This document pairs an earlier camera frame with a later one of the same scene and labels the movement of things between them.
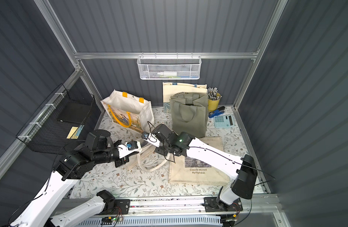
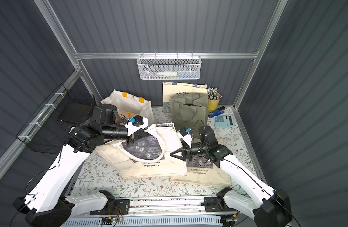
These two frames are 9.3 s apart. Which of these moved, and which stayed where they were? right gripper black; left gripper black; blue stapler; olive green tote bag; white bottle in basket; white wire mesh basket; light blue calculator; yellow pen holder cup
Moved: left gripper black; right gripper black
Stayed: light blue calculator; blue stapler; yellow pen holder cup; white wire mesh basket; white bottle in basket; olive green tote bag
